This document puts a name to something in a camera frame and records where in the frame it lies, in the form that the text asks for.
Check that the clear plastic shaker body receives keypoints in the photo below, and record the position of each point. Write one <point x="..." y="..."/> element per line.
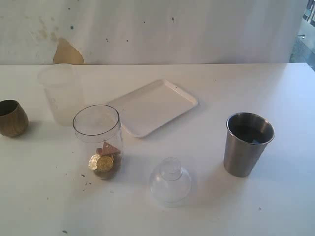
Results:
<point x="95" y="125"/>

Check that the white rectangular tray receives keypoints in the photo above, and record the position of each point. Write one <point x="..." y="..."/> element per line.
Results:
<point x="147" y="108"/>

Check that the stainless steel cup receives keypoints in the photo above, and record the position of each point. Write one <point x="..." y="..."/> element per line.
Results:
<point x="248" y="135"/>

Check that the brown wooden cup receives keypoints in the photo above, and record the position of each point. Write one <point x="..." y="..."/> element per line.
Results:
<point x="13" y="119"/>

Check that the translucent plastic measuring cup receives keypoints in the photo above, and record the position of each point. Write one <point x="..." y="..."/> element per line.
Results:
<point x="63" y="90"/>

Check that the clear domed shaker lid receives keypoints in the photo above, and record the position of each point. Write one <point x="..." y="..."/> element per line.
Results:
<point x="170" y="182"/>

